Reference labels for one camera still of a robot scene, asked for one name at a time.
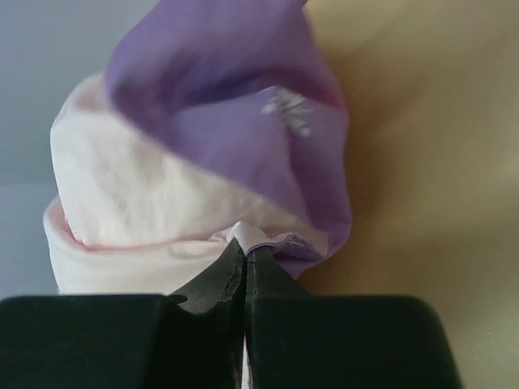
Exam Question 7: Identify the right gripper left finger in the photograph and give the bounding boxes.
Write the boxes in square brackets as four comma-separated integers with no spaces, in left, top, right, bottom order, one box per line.
[1,242,247,388]

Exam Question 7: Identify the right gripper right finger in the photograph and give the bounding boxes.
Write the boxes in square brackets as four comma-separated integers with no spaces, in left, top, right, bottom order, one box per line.
[242,248,462,389]

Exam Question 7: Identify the purple princess pillowcase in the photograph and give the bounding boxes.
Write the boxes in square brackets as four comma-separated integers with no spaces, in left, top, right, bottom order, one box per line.
[44,1,352,294]

